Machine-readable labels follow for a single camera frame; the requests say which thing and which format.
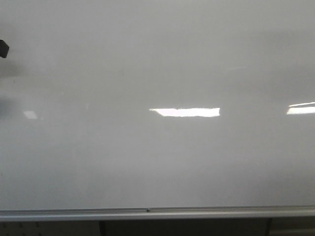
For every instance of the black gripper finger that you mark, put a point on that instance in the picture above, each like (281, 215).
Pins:
(4, 49)

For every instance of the dark table under whiteboard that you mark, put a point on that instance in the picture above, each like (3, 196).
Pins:
(289, 226)

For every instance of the white whiteboard with aluminium frame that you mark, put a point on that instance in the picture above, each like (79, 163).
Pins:
(157, 109)

